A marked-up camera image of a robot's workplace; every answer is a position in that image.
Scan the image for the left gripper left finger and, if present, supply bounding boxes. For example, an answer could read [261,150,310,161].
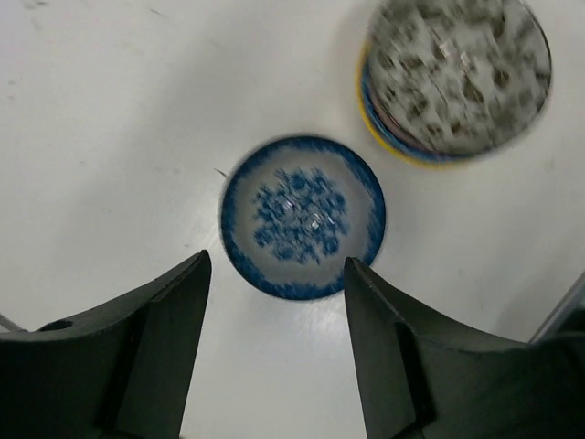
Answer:
[1,251,212,438]

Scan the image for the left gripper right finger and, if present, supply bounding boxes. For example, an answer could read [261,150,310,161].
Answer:
[344,258,584,438]

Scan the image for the blue floral small bowl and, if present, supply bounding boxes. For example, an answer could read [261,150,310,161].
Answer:
[218,134,387,301]

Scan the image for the leaf patterned bowl stack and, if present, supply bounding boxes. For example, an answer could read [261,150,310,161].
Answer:
[358,1,552,164]

